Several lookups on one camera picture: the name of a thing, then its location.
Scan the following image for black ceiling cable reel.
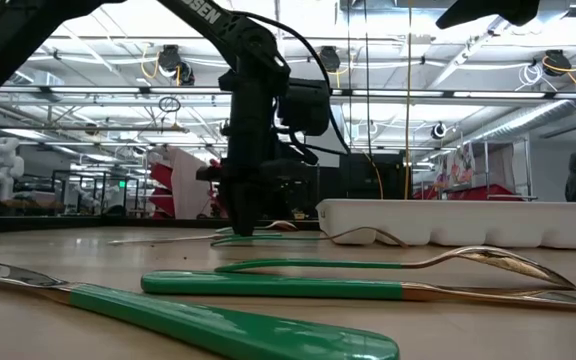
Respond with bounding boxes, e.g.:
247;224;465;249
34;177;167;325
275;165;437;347
541;47;573;71
317;45;342;75
429;120;449;141
156;43;195;87

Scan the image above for black equipment cabinets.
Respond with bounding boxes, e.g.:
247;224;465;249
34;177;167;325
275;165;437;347
267;152;409;221

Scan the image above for gold spoon green handle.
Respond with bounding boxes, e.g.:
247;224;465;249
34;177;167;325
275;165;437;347
266;220;300;233
214;244;576;292

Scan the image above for metal shelf with red bins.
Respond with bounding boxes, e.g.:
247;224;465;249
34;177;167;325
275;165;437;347
411;135;539;202

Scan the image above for yellow cable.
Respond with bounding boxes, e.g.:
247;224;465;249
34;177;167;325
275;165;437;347
403;0;414;201

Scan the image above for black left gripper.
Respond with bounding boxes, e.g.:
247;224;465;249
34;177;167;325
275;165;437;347
195;92;319;237

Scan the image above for white sheet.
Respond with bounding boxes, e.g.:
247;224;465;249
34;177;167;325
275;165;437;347
165;145;213;220

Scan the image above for black hanging cable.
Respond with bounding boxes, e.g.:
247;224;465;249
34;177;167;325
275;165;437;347
363;0;371;157
345;0;352;157

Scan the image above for gold knife green handle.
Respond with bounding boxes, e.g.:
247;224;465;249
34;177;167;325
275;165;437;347
106;226;285;247
140;270;576;315
0;257;402;360

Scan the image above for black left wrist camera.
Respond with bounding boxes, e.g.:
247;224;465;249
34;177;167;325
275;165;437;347
276;77;332;137

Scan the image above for gold fork green handle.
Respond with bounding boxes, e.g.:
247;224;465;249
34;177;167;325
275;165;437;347
211;225;410;249

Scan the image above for white plastic cutlery tray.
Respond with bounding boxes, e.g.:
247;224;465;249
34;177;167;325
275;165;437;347
316;198;576;250

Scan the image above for stack of red bins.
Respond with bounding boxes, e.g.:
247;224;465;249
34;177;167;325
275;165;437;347
147;159;179;219

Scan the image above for black metal table frame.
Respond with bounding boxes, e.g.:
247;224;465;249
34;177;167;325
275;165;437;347
0;215;319;235

